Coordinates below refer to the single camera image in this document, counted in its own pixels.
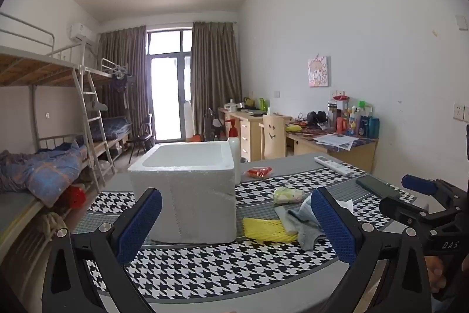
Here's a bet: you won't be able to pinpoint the glass balcony door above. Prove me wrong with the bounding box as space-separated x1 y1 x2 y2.
147 28 193 143

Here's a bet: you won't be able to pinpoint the folded blue bedding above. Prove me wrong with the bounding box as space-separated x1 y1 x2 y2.
90 117 132 142

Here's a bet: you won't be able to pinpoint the wooden desk with patterned cover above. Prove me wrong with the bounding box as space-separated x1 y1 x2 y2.
286 124 379 175

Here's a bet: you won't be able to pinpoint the brown curtain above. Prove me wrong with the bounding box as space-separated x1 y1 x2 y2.
96 25 149 144
191 21 243 143

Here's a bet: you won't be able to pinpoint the red plastic bag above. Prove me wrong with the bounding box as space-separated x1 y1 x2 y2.
66 185 87 209

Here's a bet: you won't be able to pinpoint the blue plaid quilt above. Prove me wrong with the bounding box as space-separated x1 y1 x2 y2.
0 142 89 208

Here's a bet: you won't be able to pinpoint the houndstooth table mat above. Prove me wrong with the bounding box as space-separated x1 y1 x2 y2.
71 152 430 313

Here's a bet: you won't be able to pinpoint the black headphones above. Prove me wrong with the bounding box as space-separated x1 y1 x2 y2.
306 111 329 126

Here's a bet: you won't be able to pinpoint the black folding chair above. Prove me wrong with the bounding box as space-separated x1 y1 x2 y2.
128 114 155 164

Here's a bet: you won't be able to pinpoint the beige cloth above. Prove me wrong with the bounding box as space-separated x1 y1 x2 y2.
38 212 65 235

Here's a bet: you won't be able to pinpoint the pink cartoon wall poster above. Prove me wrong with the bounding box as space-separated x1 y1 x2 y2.
307 55 331 88

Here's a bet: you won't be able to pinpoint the row of toiletry bottles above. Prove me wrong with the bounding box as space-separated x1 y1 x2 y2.
326 95 381 138

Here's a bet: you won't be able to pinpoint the grey metal bunk bed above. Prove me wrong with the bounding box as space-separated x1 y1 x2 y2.
82 58 135 167
0 11 112 284

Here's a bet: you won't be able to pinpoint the white remote control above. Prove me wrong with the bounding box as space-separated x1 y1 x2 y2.
314 156 354 177

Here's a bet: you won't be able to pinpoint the printed paper sheets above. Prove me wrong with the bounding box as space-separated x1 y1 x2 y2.
313 133 360 152

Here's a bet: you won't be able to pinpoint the dark hanging clothes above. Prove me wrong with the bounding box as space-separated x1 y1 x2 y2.
110 73 130 92

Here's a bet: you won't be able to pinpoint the green tissue pack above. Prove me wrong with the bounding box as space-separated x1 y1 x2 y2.
273 187 305 206

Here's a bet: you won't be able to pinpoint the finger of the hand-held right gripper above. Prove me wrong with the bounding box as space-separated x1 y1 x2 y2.
401 174 469 212
379 196 463 237

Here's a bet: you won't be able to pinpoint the wooden chair with smiley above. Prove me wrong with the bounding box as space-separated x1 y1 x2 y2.
262 115 287 160

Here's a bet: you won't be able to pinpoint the white lotion pump bottle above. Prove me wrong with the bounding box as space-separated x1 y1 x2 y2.
224 119 241 185

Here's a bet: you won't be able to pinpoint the person's right hand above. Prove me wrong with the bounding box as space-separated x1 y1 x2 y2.
426 256 446 294

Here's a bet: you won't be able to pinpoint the wooden desk with drawers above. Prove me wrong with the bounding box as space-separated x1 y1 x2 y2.
220 108 294 163

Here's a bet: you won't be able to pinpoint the yellow foam net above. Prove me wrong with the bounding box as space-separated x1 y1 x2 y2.
242 218 300 245

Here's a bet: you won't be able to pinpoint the white foam box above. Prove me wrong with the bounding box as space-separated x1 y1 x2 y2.
128 141 245 245

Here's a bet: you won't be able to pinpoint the white air conditioner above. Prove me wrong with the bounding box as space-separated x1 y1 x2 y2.
69 23 97 44

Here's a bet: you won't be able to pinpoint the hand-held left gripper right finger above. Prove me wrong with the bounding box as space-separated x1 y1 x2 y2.
311 187 432 313

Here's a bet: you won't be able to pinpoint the black phone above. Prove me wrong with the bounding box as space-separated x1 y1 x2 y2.
355 175 402 200

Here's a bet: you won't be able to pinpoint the red snack packet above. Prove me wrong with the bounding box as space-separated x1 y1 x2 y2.
246 167 273 180

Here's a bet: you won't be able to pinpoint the black trolley bag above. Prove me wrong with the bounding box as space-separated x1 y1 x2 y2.
203 108 226 142

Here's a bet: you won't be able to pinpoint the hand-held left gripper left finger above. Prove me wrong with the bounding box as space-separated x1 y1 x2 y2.
41 187 163 313

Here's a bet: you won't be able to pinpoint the grey sock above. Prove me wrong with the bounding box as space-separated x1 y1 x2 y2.
275 196 327 251

